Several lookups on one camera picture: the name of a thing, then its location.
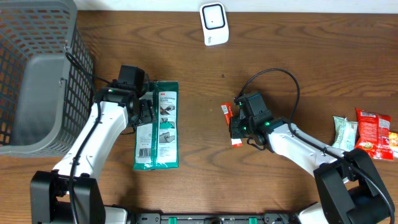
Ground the green white wipes pack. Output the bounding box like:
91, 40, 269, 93
133, 81, 179, 170

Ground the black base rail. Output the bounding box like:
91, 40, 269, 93
135, 212, 301, 224

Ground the white barcode scanner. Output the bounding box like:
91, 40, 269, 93
199, 2, 229, 46

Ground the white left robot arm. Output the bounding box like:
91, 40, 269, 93
30, 87, 156, 223

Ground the small orange tissue pack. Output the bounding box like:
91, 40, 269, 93
389, 132, 398, 158

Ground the mint green tissue pack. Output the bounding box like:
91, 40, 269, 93
332, 116, 358, 151

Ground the grey plastic mesh basket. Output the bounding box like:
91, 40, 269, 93
1, 1, 93, 157

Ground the red coffee stick sachet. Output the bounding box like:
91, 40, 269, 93
221, 102, 243, 147

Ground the red candy bag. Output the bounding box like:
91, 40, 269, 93
354, 109, 394, 160

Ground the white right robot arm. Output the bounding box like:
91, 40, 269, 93
229, 116, 395, 223

